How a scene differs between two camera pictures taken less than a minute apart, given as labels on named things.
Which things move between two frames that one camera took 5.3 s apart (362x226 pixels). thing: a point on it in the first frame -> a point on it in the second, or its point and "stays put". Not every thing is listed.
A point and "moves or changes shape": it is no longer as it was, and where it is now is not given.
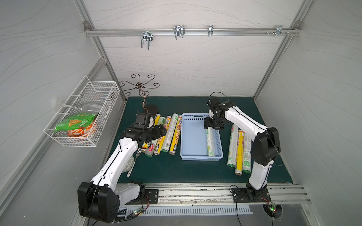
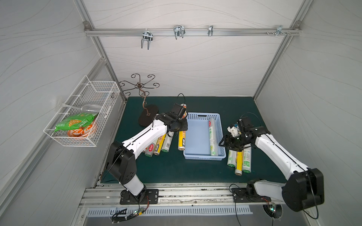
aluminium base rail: [168, 193] stays put
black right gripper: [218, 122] -> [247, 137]
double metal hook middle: [179, 31] stays put
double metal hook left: [147, 36] stays put
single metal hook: [210, 32] stays put
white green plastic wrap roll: [210, 141] moves or changes shape
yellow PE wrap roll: [160, 141] stays put
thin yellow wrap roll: [175, 140] -> [182, 134]
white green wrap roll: [246, 153] stays put
